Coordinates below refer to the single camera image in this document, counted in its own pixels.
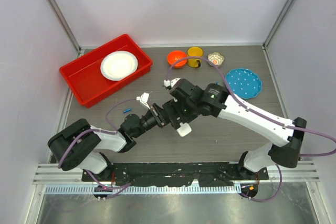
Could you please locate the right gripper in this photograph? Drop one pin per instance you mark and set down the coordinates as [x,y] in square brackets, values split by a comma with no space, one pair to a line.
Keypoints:
[171,107]

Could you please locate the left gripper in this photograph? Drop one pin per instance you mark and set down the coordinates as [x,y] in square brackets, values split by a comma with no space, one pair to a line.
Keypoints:
[157,113]

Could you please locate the white remote control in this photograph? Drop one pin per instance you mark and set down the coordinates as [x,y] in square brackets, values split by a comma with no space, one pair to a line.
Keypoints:
[184,129]

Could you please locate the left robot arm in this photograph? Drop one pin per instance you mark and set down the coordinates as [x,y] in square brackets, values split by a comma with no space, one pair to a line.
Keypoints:
[80,144]

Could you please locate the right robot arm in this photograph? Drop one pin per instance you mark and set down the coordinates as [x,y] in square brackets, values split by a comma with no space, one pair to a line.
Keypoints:
[285,136]

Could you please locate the orange bowl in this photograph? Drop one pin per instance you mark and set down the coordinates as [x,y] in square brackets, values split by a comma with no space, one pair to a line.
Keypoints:
[175,56]

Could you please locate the yellow mug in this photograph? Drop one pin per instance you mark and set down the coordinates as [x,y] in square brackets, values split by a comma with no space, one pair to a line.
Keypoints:
[194,54]

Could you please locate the patterned small bowl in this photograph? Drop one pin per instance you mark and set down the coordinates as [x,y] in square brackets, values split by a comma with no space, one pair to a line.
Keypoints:
[216,59]

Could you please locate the white paper plate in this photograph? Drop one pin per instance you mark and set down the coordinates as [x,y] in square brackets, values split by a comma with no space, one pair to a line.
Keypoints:
[118,65]

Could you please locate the blue dotted plate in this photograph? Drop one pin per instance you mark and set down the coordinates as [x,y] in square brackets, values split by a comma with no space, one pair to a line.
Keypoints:
[244,83]

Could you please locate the red plastic bin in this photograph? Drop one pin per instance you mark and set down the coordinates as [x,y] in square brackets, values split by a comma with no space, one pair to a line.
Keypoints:
[86,81]

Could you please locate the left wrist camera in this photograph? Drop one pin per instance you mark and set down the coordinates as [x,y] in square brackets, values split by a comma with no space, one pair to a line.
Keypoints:
[143,100]

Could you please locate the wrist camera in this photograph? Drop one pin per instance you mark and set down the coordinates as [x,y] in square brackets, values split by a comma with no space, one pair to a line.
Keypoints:
[143,100]
[168,84]

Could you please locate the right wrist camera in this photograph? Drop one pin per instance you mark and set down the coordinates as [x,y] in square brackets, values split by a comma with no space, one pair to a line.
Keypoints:
[168,84]

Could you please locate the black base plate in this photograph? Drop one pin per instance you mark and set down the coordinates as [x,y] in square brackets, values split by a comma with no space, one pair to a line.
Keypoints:
[208,174]

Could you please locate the white cable duct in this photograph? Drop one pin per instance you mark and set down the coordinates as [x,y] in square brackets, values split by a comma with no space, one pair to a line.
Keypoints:
[133,190]

